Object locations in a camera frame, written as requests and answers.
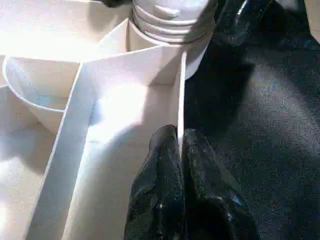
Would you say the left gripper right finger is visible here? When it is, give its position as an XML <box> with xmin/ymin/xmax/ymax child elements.
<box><xmin>181</xmin><ymin>128</ymin><xmax>261</xmax><ymax>240</ymax></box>

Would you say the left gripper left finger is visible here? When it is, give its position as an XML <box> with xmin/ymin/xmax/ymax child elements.
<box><xmin>123</xmin><ymin>124</ymin><xmax>186</xmax><ymax>240</ymax></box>

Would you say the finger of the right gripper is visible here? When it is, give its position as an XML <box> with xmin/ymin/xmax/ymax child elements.
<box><xmin>103</xmin><ymin>0</ymin><xmax>135</xmax><ymax>8</ymax></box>
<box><xmin>214</xmin><ymin>0</ymin><xmax>276</xmax><ymax>48</ymax></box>

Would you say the white plastic table leg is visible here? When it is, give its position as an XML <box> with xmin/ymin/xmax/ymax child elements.
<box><xmin>130</xmin><ymin>0</ymin><xmax>219</xmax><ymax>44</ymax></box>

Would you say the white plastic table top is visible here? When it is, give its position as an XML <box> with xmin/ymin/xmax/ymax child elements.
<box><xmin>0</xmin><ymin>0</ymin><xmax>216</xmax><ymax>240</ymax></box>

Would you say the black plastic mat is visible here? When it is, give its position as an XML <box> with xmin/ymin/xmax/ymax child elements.
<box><xmin>183</xmin><ymin>0</ymin><xmax>320</xmax><ymax>240</ymax></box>

